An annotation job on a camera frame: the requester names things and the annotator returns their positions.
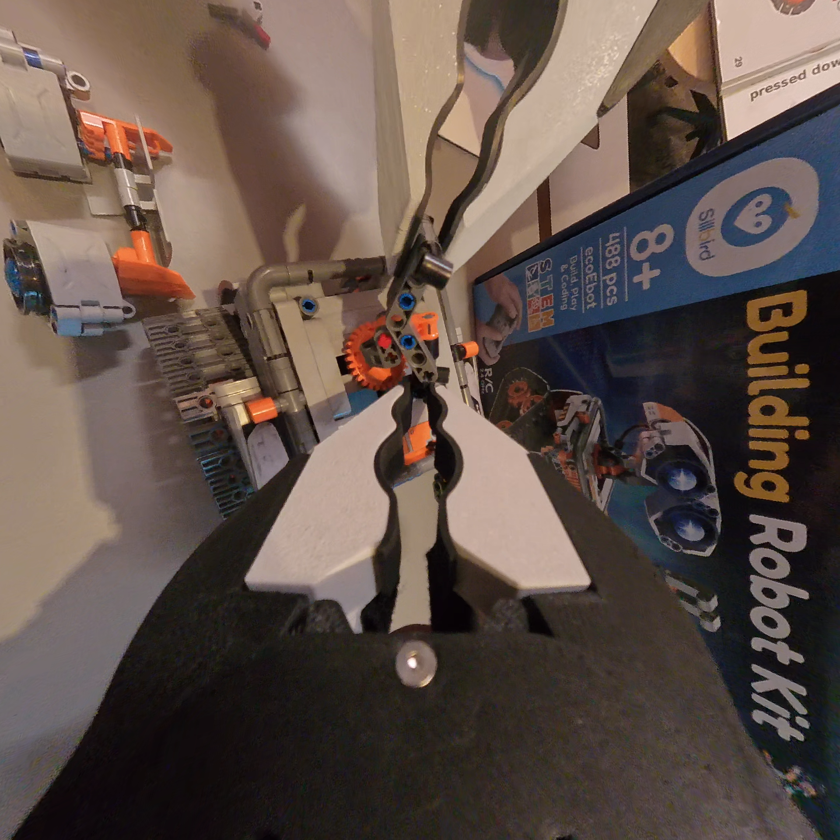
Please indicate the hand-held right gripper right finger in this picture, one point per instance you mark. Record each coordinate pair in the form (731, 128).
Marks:
(512, 525)

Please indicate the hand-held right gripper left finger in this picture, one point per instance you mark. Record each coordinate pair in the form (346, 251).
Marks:
(328, 525)

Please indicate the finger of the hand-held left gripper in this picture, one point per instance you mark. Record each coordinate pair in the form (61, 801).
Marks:
(418, 118)
(578, 92)

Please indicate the grey orange tracked toy robot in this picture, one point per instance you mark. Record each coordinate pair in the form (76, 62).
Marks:
(295, 355)

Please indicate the grey orange toy robot arm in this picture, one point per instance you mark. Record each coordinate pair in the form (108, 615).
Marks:
(40, 125)
(79, 276)

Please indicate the blue robot kit box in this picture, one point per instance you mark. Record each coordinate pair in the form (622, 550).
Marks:
(709, 525)

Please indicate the white instruction booklet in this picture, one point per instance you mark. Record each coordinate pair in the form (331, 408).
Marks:
(788, 66)

